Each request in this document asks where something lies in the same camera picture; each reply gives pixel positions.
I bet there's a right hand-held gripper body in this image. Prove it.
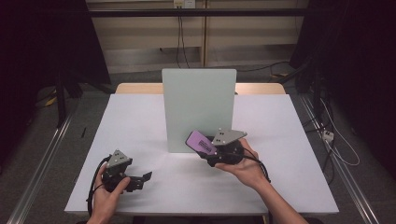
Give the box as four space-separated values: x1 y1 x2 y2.
202 127 248 168

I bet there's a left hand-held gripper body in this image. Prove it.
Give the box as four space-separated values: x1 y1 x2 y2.
102 148 134 192

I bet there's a purple whiteboard eraser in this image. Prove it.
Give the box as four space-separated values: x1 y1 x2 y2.
184 129 219 156

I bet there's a small whiteboard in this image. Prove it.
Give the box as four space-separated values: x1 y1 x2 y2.
161 68 238 154

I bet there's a person's right hand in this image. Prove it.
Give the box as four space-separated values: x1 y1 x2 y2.
214 137 271 189

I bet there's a person's left hand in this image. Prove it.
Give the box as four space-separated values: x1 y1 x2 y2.
90 169 132 221

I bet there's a white table sheet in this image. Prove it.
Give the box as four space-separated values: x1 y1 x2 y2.
64 93 340 217

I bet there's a wooden table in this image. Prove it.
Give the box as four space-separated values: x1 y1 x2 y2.
115 82 287 95

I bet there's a black metal stand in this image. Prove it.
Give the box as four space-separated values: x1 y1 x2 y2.
276 59 325 120
54 69 117 129

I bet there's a white power adapter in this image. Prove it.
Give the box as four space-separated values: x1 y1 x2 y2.
321 130 335 144

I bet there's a black horizontal bar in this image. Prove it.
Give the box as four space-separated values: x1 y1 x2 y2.
88 7 313 18

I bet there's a black curtain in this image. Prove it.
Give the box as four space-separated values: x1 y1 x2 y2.
289 0 396 175
0 0 112 160

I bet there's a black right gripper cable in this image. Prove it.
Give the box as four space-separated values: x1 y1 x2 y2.
229 150 272 185

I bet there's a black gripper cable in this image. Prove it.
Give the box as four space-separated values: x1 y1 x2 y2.
86 154 112 217
229 150 272 185

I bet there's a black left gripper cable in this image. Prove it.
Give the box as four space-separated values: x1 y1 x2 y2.
86 154 112 217

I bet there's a metal floor rail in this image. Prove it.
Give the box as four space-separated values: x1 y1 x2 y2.
299 92 381 224
6 113 75 224

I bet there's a long black floor cable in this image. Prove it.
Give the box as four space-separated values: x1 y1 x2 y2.
235 61 292 74

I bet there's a black hanging cable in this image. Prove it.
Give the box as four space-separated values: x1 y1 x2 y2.
176 16 182 69
179 16 191 69

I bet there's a black floor cable bundle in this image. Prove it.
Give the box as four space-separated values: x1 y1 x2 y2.
302 104 337 185

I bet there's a wooden vertical post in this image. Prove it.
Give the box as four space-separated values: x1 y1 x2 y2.
200 0 209 68

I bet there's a white cable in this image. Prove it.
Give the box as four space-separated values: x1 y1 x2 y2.
319 97 361 167

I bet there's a white wall socket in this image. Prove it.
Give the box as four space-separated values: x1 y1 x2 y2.
173 0 197 9

